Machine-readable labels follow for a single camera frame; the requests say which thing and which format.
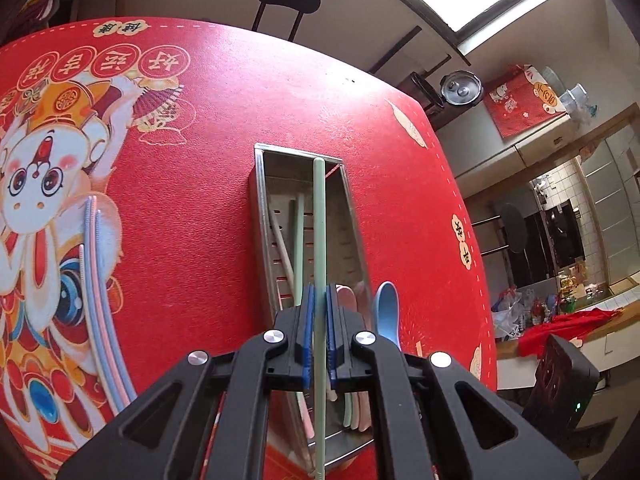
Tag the red printed cloth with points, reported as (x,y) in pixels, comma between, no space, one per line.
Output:
(520,105)

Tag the beige chopstick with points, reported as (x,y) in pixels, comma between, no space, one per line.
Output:
(281,245)

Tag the white plastic bags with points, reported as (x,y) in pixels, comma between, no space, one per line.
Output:
(507,310)

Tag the black oven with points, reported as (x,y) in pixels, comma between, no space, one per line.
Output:
(560,235)

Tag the black round stool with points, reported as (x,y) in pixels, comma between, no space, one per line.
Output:
(515,225)

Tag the pink spoon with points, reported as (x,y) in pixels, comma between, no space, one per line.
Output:
(345,294)

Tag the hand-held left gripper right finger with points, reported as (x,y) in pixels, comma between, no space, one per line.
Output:
(332,340)

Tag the plain red cloth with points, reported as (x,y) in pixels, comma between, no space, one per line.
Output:
(560,327)

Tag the stainless steel utensil tray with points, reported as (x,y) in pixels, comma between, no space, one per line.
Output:
(345,240)

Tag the silver pressure cooker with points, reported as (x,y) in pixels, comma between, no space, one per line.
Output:
(460,89)

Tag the green chopstick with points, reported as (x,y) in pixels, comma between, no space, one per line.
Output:
(319,235)
(298,250)

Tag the pink chopstick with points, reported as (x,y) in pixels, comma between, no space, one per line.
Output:
(91,240)
(102,270)

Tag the clear plastic containers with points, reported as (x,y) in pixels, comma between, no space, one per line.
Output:
(575,97)

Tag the mint green spoon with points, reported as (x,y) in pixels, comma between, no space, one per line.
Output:
(349,410)

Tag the blue spoon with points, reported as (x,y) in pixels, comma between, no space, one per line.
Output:
(387,310)

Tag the dark wooden chair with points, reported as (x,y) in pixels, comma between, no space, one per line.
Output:
(397,49)

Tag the beige spoon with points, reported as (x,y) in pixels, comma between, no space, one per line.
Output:
(331,396)

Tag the red printed table mat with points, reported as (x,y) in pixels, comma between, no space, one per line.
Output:
(200,210)

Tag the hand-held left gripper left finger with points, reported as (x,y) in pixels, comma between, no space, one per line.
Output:
(309,340)

